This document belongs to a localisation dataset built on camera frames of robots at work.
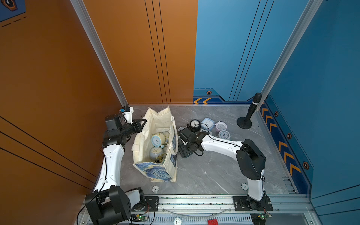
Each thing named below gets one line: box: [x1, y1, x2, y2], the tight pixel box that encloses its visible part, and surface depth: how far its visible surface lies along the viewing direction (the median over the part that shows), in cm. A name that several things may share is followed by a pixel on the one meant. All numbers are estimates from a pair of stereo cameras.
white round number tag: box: [173, 217, 182, 225], surface depth 65 cm
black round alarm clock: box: [189, 119, 201, 133], surface depth 104 cm
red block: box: [207, 218, 219, 225], surface depth 68 cm
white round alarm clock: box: [218, 130, 231, 141], surface depth 99 cm
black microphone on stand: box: [236, 92, 263, 129], surface depth 94 cm
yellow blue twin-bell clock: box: [150, 132, 166, 148], surface depth 91 cm
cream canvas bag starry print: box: [131, 106, 179, 183], surface depth 79 cm
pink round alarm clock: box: [214, 120, 228, 133], surface depth 105 cm
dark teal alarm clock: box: [178, 144, 194, 158], surface depth 81 cm
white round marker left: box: [151, 185, 160, 194], surface depth 80 cm
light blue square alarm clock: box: [200, 117, 215, 132], surface depth 107 cm
